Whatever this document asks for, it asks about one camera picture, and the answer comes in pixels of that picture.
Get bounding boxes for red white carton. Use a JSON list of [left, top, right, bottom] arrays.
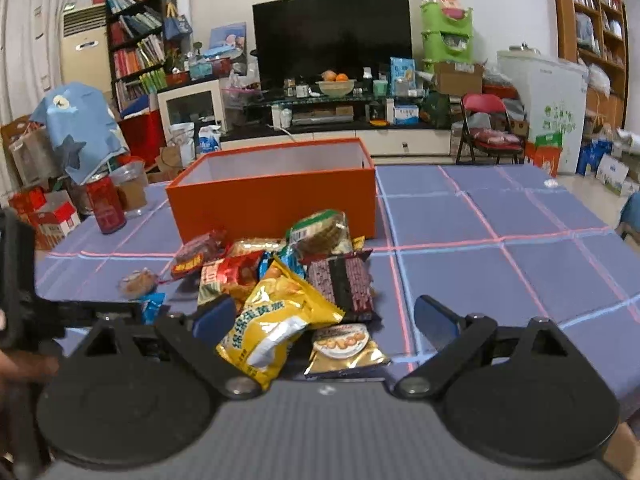
[[9, 189, 82, 252]]

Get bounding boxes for white television cabinet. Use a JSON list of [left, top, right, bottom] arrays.
[[220, 95, 466, 158]]

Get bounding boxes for wooden wall shelf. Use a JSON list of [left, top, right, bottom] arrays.
[[550, 0, 630, 131]]

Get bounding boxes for blue picture board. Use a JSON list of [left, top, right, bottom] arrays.
[[209, 21, 248, 56]]

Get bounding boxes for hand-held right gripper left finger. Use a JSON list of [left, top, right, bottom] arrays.
[[75, 294, 263, 402]]

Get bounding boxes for blue white carton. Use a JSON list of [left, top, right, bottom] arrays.
[[575, 137, 615, 177]]

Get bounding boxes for blue hanging bag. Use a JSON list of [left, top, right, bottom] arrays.
[[162, 10, 194, 41]]

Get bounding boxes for blue star print cloth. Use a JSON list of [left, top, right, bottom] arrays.
[[30, 82, 131, 186]]

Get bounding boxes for gold snack packet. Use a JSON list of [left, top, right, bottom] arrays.
[[304, 323, 392, 380]]

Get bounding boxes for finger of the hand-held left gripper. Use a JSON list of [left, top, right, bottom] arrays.
[[55, 300, 146, 328]]

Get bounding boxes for clear-wrapped brown cake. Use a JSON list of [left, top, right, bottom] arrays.
[[118, 268, 161, 298]]

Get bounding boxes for green stacked plastic bins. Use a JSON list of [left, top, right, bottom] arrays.
[[420, 0, 475, 63]]

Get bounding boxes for white chest freezer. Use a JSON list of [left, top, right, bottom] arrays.
[[496, 42, 590, 176]]

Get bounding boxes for pink chair cushion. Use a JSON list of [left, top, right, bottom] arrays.
[[470, 129, 521, 147]]

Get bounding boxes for brown cardboard box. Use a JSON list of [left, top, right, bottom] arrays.
[[434, 61, 485, 96]]

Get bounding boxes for white blue bag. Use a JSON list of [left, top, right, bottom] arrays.
[[198, 125, 222, 157]]

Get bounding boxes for blue checked tablecloth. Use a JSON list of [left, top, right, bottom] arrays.
[[32, 162, 640, 411]]

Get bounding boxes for red folding chair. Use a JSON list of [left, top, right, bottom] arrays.
[[456, 92, 526, 166]]

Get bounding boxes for red can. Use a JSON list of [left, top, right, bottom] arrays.
[[86, 175, 127, 235]]

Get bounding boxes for dark red striped snack packet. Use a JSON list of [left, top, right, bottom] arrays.
[[304, 249, 377, 325]]

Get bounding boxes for orange white carton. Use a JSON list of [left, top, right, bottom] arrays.
[[524, 132, 564, 177]]

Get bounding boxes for large worn cardboard box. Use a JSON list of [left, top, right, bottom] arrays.
[[0, 117, 53, 188]]

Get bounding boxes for clear plastic jar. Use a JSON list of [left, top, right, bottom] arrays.
[[109, 160, 150, 217]]

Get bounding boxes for small white glass-door cabinet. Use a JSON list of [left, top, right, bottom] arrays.
[[157, 79, 228, 137]]

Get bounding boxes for dark green bag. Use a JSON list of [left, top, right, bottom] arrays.
[[421, 91, 452, 129]]

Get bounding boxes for dark bookshelf with books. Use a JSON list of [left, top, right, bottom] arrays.
[[99, 0, 176, 111]]

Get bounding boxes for orange cardboard box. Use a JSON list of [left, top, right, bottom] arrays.
[[165, 136, 377, 243]]

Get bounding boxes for red storage box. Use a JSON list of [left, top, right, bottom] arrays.
[[120, 107, 166, 166]]

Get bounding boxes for white curtain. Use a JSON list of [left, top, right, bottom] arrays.
[[0, 0, 68, 128]]

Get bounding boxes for black flat television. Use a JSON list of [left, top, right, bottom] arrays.
[[251, 0, 413, 86]]

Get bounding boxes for tall blue box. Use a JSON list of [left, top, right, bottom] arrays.
[[389, 56, 417, 97]]

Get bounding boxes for small blue snack packet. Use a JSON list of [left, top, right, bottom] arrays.
[[140, 291, 167, 325]]

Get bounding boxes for person's left hand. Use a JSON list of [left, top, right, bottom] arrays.
[[0, 350, 59, 382]]

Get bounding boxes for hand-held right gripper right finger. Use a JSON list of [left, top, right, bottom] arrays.
[[392, 294, 583, 402]]

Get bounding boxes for yellow chips packet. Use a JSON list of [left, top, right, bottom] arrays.
[[216, 255, 347, 392]]

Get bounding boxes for beige floor air conditioner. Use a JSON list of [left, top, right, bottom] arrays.
[[60, 4, 113, 96]]

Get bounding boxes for fruit bowl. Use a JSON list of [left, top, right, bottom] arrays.
[[315, 79, 357, 98]]

